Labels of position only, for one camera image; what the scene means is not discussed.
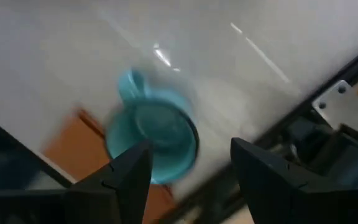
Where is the orange wooden shelf board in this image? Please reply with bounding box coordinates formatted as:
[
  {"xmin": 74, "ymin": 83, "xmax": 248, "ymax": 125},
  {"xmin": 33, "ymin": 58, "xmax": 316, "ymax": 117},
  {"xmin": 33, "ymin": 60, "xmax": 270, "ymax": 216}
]
[{"xmin": 42, "ymin": 107, "xmax": 177, "ymax": 224}]

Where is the blue plastic mug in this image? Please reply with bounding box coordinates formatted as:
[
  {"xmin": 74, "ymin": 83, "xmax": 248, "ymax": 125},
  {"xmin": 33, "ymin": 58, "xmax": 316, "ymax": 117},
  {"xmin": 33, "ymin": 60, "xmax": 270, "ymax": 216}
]
[{"xmin": 104, "ymin": 68, "xmax": 200, "ymax": 185}]

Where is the silver metal corner bracket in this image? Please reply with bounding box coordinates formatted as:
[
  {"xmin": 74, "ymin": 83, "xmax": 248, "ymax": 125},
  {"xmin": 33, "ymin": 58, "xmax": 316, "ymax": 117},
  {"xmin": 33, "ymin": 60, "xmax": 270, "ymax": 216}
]
[{"xmin": 311, "ymin": 79, "xmax": 358, "ymax": 141}]

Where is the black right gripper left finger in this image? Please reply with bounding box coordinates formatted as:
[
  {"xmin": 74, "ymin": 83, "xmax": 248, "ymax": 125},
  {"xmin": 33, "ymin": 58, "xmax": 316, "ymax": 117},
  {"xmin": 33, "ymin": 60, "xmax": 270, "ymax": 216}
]
[{"xmin": 63, "ymin": 139, "xmax": 154, "ymax": 224}]

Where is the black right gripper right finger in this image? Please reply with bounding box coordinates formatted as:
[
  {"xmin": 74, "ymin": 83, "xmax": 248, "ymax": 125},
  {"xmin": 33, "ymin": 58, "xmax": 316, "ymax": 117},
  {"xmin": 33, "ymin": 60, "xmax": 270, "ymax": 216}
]
[{"xmin": 230, "ymin": 137, "xmax": 323, "ymax": 224}]

